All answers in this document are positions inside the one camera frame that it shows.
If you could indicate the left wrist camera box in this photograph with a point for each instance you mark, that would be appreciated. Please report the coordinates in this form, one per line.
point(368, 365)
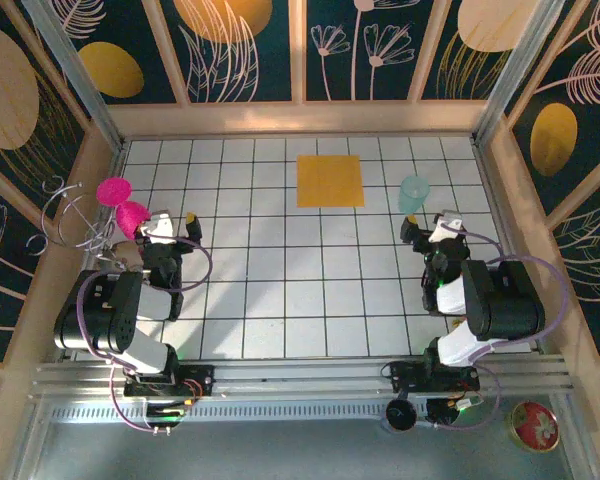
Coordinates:
point(162, 227)

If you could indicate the black round knob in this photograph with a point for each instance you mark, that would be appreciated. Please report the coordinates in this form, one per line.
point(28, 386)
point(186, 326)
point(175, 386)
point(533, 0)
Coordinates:
point(400, 415)

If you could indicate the aluminium mounting rail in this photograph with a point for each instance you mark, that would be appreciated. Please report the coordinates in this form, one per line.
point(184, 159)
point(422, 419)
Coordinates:
point(300, 377)

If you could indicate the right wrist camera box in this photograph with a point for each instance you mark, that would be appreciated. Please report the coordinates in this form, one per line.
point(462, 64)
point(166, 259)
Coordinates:
point(447, 225)

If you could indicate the yellow cloth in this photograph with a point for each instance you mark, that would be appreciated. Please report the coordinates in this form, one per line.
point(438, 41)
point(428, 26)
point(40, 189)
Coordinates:
point(330, 181)

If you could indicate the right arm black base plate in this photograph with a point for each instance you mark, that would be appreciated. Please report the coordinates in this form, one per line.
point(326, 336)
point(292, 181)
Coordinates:
point(405, 375)

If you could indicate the pink plastic goblet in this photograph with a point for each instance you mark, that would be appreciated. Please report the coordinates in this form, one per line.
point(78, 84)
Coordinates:
point(114, 192)

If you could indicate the aluminium frame post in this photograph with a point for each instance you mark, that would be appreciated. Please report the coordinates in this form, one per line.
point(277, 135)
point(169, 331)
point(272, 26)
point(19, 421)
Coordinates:
point(517, 65)
point(80, 80)

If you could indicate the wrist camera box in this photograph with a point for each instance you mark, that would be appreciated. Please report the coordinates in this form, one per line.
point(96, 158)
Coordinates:
point(447, 225)
point(162, 227)

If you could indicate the aluminium side rail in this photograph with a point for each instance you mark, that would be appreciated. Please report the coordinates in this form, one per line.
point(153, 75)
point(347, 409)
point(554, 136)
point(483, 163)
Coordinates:
point(486, 175)
point(118, 160)

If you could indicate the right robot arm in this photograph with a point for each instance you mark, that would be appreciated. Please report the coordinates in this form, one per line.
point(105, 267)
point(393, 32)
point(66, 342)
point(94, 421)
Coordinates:
point(505, 300)

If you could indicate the red round tin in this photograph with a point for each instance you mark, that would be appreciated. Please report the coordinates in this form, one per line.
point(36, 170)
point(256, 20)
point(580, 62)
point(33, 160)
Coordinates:
point(535, 427)

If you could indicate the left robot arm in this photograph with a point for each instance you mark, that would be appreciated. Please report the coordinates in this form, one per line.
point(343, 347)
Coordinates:
point(105, 310)

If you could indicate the teal translucent plastic cup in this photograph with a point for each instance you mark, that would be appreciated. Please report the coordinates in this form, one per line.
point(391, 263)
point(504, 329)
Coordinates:
point(412, 195)

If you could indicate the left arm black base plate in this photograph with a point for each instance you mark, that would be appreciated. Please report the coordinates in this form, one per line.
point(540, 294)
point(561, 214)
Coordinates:
point(200, 376)

